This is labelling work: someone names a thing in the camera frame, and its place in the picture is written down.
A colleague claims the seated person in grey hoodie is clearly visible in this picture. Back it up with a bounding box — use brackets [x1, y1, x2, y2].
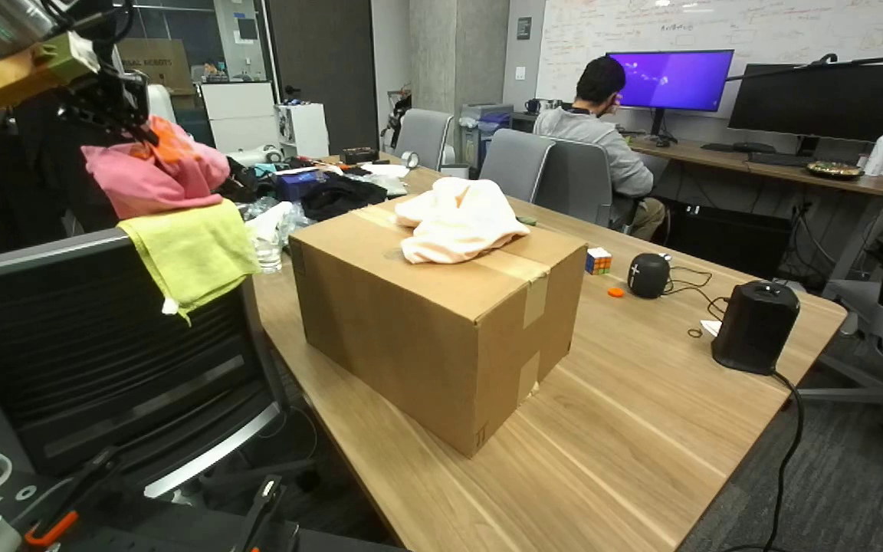
[531, 56, 668, 238]

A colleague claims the small black round speaker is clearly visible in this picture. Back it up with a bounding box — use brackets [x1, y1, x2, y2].
[626, 250, 676, 301]

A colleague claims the black power cable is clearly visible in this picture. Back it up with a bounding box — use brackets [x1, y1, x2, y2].
[724, 366, 805, 552]

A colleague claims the white paper stack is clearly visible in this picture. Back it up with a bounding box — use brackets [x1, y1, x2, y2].
[357, 158, 412, 194]

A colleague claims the large black cylinder speaker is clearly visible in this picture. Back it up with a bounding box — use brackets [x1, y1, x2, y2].
[710, 280, 803, 377]

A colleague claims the black clothing pile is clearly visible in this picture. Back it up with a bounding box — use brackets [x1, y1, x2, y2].
[292, 167, 394, 223]

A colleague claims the peach shirt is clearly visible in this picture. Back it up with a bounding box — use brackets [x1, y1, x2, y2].
[394, 175, 535, 267]

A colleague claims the pink and orange shirt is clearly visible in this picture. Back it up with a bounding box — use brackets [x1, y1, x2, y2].
[79, 113, 233, 219]

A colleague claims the white plastic bottle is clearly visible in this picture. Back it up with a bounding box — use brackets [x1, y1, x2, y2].
[861, 124, 883, 176]

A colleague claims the colourful puzzle cube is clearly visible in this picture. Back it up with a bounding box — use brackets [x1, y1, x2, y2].
[582, 245, 617, 276]

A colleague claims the black hanging fabric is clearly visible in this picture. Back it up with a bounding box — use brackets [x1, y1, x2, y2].
[0, 101, 124, 242]

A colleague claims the purple lit monitor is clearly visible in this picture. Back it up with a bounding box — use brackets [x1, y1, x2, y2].
[608, 46, 735, 113]

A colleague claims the grey-framed mesh office chair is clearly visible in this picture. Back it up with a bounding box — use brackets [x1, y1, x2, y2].
[0, 223, 406, 552]

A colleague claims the brown cardboard box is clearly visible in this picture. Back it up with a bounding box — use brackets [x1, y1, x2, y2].
[289, 194, 589, 461]

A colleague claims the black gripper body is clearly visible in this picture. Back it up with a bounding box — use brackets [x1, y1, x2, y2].
[49, 66, 128, 135]

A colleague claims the yellow cloth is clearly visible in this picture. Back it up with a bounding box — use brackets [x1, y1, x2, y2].
[117, 196, 260, 326]

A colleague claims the white box appliance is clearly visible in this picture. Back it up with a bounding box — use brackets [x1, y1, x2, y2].
[284, 101, 332, 162]
[199, 80, 283, 156]

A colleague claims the black computer monitor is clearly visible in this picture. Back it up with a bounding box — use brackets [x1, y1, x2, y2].
[726, 61, 883, 148]

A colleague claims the wooden office desk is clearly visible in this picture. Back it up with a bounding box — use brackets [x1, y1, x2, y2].
[654, 137, 883, 287]

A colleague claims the clear plastic bag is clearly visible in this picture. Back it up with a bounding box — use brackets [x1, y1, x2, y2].
[242, 200, 314, 255]

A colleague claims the round plate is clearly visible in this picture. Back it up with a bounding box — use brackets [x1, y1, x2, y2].
[805, 156, 866, 182]

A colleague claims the cardboard carton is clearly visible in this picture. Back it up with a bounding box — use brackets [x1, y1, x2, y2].
[128, 36, 199, 98]

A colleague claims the orange-handled black clamp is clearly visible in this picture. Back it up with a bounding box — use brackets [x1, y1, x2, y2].
[23, 447, 117, 552]

